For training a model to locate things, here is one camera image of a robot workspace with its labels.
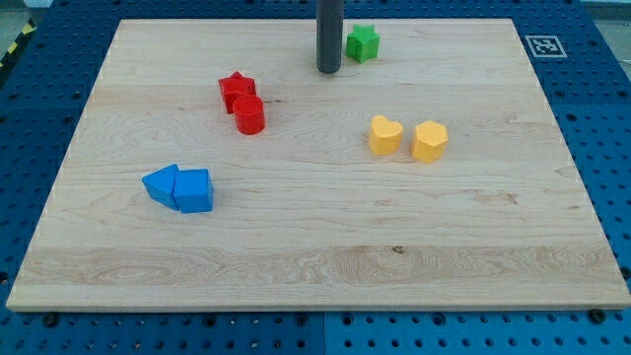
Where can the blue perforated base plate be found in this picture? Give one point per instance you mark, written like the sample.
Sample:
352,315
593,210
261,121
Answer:
47,81

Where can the green star block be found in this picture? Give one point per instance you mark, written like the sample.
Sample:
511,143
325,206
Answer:
363,43

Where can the white fiducial marker tag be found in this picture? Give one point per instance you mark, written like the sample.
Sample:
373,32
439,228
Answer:
545,46

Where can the black bolt right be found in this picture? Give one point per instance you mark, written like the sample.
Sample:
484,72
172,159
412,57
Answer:
597,316

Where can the yellow heart block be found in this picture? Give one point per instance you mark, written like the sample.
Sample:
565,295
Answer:
385,135

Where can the blue triangle block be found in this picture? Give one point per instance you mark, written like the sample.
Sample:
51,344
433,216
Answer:
160,185

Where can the light wooden board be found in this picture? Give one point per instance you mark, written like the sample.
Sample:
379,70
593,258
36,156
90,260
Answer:
305,217

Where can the black bolt left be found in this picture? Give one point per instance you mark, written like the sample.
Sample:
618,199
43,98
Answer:
50,320

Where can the black bolt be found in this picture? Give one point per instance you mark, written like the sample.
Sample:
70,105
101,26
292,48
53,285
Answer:
597,316
50,320

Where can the yellow hexagon block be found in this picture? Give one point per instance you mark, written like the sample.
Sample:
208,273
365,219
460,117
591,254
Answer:
429,141

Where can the red cylinder block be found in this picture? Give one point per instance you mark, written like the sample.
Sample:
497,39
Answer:
249,114

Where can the blue cube block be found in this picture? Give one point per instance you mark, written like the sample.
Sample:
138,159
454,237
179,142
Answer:
193,191

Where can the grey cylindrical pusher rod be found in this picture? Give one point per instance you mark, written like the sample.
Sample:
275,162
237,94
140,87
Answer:
329,29

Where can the red star block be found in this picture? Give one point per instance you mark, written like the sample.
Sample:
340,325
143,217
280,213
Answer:
234,86

